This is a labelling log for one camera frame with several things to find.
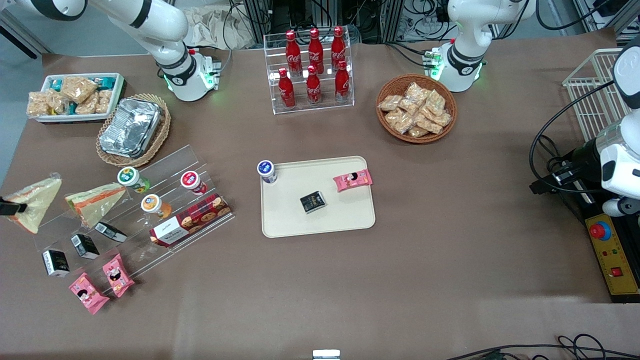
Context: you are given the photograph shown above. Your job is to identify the triangular sandwich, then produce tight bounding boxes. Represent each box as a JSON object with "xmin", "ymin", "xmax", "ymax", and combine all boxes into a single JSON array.
[
  {"xmin": 64, "ymin": 182, "xmax": 127, "ymax": 229},
  {"xmin": 2, "ymin": 172, "xmax": 63, "ymax": 235}
]

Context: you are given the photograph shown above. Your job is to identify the green-capped small bottle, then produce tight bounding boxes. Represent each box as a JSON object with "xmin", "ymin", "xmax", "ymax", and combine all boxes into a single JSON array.
[{"xmin": 117, "ymin": 166, "xmax": 151, "ymax": 195}]

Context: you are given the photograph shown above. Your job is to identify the orange-capped small bottle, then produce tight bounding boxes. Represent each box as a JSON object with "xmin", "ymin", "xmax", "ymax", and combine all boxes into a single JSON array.
[{"xmin": 140, "ymin": 194, "xmax": 172, "ymax": 219}]

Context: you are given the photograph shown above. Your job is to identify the white plastic bin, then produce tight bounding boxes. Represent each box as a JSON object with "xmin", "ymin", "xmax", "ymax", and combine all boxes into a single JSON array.
[{"xmin": 27, "ymin": 72, "xmax": 126, "ymax": 124}]

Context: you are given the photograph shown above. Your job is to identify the clear-wrapped cracker packet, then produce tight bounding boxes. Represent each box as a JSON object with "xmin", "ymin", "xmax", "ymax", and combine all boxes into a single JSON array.
[
  {"xmin": 75, "ymin": 95, "xmax": 99, "ymax": 116},
  {"xmin": 26, "ymin": 91, "xmax": 51, "ymax": 118},
  {"xmin": 46, "ymin": 90, "xmax": 71, "ymax": 115},
  {"xmin": 95, "ymin": 89, "xmax": 113, "ymax": 115},
  {"xmin": 61, "ymin": 76, "xmax": 99, "ymax": 104}
]

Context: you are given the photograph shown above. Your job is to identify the crumpled beige cloth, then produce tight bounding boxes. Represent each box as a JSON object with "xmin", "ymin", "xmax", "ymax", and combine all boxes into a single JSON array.
[{"xmin": 187, "ymin": 6, "xmax": 256, "ymax": 51}]

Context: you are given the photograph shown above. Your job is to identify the clear acrylic bottle rack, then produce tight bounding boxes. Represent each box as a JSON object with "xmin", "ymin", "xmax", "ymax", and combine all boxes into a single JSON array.
[{"xmin": 263, "ymin": 27, "xmax": 356, "ymax": 116}]

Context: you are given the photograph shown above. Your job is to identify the blue-capped small bottle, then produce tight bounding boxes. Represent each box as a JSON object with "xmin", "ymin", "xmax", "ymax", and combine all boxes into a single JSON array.
[{"xmin": 256, "ymin": 159, "xmax": 279, "ymax": 185}]

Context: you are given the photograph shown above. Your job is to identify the clear acrylic stepped shelf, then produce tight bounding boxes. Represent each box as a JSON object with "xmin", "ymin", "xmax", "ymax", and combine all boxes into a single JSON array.
[{"xmin": 31, "ymin": 144, "xmax": 236, "ymax": 296}]

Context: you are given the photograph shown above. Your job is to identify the red-capped small bottle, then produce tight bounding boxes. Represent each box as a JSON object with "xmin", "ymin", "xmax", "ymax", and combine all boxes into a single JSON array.
[{"xmin": 180, "ymin": 170, "xmax": 208, "ymax": 196}]

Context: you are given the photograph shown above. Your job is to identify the beige plastic tray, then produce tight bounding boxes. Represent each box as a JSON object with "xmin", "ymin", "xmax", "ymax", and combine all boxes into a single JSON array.
[{"xmin": 260, "ymin": 155, "xmax": 377, "ymax": 239}]

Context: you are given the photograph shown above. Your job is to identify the small black box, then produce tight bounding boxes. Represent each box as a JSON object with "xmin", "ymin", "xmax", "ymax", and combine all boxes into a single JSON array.
[
  {"xmin": 70, "ymin": 233, "xmax": 100, "ymax": 260},
  {"xmin": 299, "ymin": 190, "xmax": 328, "ymax": 215},
  {"xmin": 42, "ymin": 249, "xmax": 71, "ymax": 278},
  {"xmin": 94, "ymin": 221, "xmax": 128, "ymax": 244}
]

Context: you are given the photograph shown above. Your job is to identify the white wire basket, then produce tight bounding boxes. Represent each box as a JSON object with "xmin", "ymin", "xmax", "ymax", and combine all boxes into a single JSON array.
[{"xmin": 562, "ymin": 47, "xmax": 633, "ymax": 143}]

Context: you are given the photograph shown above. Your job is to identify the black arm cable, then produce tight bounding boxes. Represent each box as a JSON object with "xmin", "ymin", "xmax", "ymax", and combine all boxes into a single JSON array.
[{"xmin": 529, "ymin": 79, "xmax": 617, "ymax": 197}]

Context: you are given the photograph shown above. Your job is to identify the stacked foil containers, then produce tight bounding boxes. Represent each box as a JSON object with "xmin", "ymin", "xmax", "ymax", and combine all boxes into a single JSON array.
[{"xmin": 99, "ymin": 97, "xmax": 163, "ymax": 159}]

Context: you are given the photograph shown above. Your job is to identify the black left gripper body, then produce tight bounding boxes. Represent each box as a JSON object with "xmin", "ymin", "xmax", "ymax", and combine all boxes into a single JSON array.
[{"xmin": 550, "ymin": 140, "xmax": 601, "ymax": 187}]

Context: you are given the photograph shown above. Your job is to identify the dark metal frame bar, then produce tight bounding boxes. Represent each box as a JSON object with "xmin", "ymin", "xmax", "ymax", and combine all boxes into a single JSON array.
[{"xmin": 0, "ymin": 10, "xmax": 40, "ymax": 60}]

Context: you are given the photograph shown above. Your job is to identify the oval wicker basket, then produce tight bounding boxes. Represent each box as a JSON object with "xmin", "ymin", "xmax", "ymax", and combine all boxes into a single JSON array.
[{"xmin": 95, "ymin": 93, "xmax": 172, "ymax": 168}]

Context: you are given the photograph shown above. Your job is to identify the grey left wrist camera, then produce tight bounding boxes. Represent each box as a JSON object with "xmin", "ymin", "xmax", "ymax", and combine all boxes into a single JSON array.
[{"xmin": 601, "ymin": 196, "xmax": 640, "ymax": 218}]

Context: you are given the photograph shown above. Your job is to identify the yellow control box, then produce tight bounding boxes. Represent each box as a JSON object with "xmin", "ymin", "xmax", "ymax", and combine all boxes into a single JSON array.
[{"xmin": 584, "ymin": 212, "xmax": 640, "ymax": 297}]

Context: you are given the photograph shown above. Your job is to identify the pink snack packet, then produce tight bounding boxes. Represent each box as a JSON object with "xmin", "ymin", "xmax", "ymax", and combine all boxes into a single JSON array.
[
  {"xmin": 333, "ymin": 169, "xmax": 374, "ymax": 193},
  {"xmin": 102, "ymin": 253, "xmax": 136, "ymax": 299},
  {"xmin": 68, "ymin": 272, "xmax": 110, "ymax": 316}
]

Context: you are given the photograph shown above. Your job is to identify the red cookie box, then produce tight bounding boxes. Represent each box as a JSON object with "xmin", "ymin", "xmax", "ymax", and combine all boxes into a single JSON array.
[{"xmin": 149, "ymin": 193, "xmax": 233, "ymax": 248}]

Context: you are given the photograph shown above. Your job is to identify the round wicker basket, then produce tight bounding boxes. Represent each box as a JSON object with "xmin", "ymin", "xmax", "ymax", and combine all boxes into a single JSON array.
[{"xmin": 376, "ymin": 74, "xmax": 458, "ymax": 145}]

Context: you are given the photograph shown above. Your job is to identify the red cola bottle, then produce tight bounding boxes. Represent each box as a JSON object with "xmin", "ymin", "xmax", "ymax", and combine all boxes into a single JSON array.
[
  {"xmin": 278, "ymin": 67, "xmax": 297, "ymax": 110},
  {"xmin": 334, "ymin": 60, "xmax": 351, "ymax": 103},
  {"xmin": 308, "ymin": 27, "xmax": 325, "ymax": 75},
  {"xmin": 285, "ymin": 30, "xmax": 302, "ymax": 76},
  {"xmin": 331, "ymin": 26, "xmax": 347, "ymax": 71},
  {"xmin": 306, "ymin": 65, "xmax": 323, "ymax": 106}
]

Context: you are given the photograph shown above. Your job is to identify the black floor cables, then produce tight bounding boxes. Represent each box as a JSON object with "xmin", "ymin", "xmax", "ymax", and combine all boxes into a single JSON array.
[{"xmin": 445, "ymin": 334, "xmax": 640, "ymax": 360}]

